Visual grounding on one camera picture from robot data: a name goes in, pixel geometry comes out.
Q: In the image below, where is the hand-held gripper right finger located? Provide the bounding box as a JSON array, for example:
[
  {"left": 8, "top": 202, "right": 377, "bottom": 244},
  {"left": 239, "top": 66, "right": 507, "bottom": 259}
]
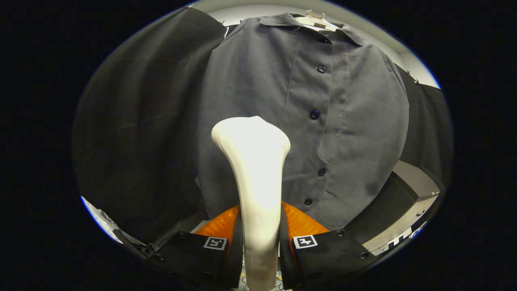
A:
[{"left": 279, "top": 201, "right": 380, "bottom": 289}]

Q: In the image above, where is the black backdrop cloth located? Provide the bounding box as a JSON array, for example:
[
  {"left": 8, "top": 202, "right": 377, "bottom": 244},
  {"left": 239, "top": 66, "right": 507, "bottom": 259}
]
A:
[{"left": 73, "top": 6, "right": 453, "bottom": 248}]

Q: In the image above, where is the grey cabinet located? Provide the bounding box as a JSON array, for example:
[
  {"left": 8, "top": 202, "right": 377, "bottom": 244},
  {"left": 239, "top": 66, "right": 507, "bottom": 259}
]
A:
[{"left": 345, "top": 160, "right": 441, "bottom": 256}]

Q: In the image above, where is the grey button shirt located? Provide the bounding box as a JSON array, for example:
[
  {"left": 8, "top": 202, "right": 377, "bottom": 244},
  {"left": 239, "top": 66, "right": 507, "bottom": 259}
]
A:
[{"left": 196, "top": 12, "right": 410, "bottom": 231}]

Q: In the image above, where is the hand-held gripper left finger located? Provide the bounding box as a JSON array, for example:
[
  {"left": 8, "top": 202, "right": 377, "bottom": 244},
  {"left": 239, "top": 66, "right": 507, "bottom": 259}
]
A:
[{"left": 147, "top": 204, "right": 244, "bottom": 289}]

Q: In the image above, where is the cream clothes hanger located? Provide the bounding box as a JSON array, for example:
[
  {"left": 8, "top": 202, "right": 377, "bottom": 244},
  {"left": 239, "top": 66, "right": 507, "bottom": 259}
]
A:
[{"left": 295, "top": 10, "right": 340, "bottom": 33}]

